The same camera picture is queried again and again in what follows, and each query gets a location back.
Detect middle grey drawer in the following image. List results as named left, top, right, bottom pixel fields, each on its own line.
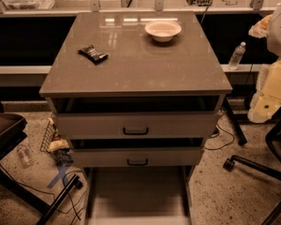
left=70, top=147, right=202, bottom=168

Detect plastic bottle on floor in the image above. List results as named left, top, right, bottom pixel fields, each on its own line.
left=17, top=144, right=33, bottom=168

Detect black chair left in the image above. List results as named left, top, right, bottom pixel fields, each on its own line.
left=0, top=101, right=81, bottom=225

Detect grey drawer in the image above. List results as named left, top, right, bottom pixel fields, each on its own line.
left=53, top=112, right=219, bottom=140
left=70, top=147, right=202, bottom=168

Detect clear plastic water bottle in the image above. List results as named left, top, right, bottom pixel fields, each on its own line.
left=228, top=41, right=246, bottom=70

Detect black floor cable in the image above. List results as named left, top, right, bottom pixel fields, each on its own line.
left=204, top=120, right=237, bottom=152

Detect wire basket with snacks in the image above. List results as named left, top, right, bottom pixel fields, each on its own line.
left=40, top=118, right=72, bottom=164

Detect top grey drawer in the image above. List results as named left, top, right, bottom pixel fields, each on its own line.
left=53, top=112, right=219, bottom=140

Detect open bottom drawer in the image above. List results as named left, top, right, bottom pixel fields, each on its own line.
left=81, top=167, right=194, bottom=225

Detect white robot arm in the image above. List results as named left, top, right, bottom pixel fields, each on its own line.
left=247, top=3, right=281, bottom=123

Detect grey drawer cabinet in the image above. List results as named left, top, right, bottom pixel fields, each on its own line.
left=38, top=10, right=233, bottom=225

